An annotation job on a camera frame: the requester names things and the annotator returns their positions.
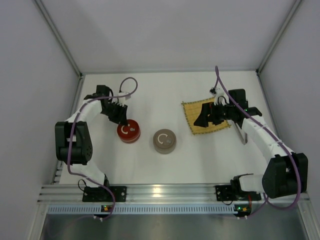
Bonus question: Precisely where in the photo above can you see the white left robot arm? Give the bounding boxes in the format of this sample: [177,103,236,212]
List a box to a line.
[54,85,132,201]

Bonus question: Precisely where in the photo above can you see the aluminium frame post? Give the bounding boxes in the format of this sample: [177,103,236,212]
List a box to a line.
[255,0,304,76]
[32,0,83,78]

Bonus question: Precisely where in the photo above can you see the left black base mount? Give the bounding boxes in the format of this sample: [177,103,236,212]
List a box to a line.
[82,185,127,203]

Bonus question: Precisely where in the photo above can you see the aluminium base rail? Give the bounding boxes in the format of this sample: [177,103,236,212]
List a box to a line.
[36,182,310,205]

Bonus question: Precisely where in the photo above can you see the beige steel container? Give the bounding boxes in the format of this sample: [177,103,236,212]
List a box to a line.
[153,141,176,155]

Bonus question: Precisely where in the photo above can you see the red steel container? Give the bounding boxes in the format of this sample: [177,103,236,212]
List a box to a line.
[118,131,141,144]

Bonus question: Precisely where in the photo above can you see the left aluminium frame post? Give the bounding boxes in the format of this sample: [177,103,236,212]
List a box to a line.
[32,0,83,78]

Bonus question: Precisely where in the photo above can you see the red round lid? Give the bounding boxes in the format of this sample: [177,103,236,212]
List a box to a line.
[116,119,140,134]

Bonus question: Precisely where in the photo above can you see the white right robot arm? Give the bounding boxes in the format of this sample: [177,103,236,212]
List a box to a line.
[193,87,308,199]

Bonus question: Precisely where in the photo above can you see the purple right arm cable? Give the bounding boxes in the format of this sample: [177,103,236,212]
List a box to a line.
[214,65,302,220]

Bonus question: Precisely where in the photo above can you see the steel tongs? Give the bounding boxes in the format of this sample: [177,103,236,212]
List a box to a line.
[231,121,248,145]

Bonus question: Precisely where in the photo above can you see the beige round lid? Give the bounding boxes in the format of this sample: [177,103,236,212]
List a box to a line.
[153,128,177,144]

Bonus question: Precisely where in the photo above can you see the slotted cable duct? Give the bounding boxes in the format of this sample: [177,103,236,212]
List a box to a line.
[47,203,251,215]

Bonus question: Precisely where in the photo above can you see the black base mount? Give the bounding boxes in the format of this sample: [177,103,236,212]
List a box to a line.
[214,184,262,202]
[82,185,127,203]

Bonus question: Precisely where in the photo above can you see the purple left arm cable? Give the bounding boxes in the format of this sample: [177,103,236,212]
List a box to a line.
[67,77,139,221]

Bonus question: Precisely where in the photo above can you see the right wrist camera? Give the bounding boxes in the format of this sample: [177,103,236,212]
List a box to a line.
[209,87,225,105]

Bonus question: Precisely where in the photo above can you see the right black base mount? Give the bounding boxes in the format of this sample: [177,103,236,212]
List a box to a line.
[214,184,262,202]

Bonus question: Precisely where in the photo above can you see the right aluminium frame post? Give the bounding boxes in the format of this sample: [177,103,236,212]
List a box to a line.
[255,0,304,76]

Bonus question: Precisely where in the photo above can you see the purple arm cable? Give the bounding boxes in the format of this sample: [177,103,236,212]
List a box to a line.
[214,65,302,220]
[67,77,139,221]

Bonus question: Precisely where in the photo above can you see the bamboo mat tray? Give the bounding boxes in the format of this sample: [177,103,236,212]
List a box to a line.
[181,97,231,135]

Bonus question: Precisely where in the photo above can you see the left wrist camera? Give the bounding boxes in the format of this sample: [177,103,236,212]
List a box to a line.
[117,92,131,105]

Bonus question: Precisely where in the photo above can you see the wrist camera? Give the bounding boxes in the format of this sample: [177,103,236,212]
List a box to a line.
[209,87,225,105]
[117,92,131,105]

